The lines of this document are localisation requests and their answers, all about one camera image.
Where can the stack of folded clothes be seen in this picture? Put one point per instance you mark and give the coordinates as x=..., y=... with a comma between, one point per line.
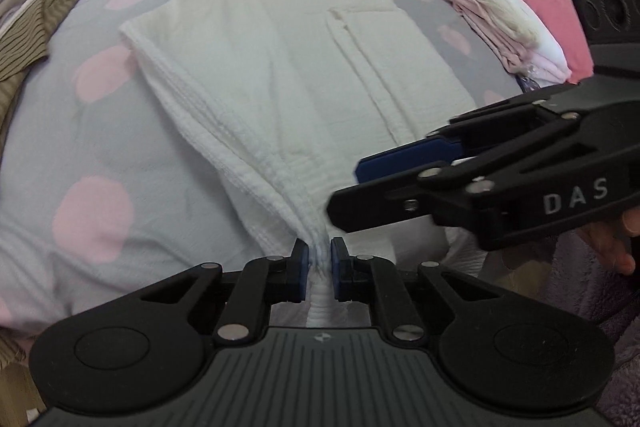
x=480, y=22

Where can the person's right hand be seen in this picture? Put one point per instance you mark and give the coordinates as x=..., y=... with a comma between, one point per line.
x=612, y=252

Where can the coral pink pillow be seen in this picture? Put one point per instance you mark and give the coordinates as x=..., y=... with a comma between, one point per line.
x=550, y=17

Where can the grey pink-dotted bed cover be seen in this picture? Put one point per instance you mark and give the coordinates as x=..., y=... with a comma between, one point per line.
x=100, y=147

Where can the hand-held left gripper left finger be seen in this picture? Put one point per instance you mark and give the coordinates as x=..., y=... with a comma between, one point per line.
x=301, y=269

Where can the folded white garment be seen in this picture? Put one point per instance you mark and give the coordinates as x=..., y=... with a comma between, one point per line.
x=500, y=7

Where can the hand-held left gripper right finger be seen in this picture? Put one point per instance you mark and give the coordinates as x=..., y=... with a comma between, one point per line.
x=336, y=269

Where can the purple fluffy rug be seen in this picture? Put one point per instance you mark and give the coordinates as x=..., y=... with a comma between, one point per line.
x=600, y=307

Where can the white muslin shirt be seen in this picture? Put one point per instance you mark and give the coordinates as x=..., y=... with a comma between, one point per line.
x=280, y=72

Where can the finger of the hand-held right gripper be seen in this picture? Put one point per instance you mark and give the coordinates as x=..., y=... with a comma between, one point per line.
x=370, y=207
x=400, y=159

